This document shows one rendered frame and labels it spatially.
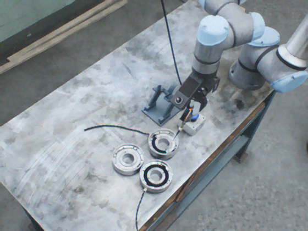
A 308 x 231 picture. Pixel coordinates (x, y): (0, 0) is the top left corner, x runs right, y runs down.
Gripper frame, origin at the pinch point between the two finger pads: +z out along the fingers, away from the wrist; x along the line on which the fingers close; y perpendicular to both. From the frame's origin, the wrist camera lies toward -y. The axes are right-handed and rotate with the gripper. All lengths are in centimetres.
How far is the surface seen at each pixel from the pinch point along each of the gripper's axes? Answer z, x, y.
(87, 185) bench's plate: 13.0, 7.9, -37.6
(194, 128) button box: 8.6, -2.5, 1.3
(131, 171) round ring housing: 9.6, 0.6, -25.3
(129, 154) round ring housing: 11.1, 6.3, -21.1
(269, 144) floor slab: 93, -13, 79
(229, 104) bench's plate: 13.2, -2.9, 22.4
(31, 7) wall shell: 68, 163, 31
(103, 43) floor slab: 93, 125, 61
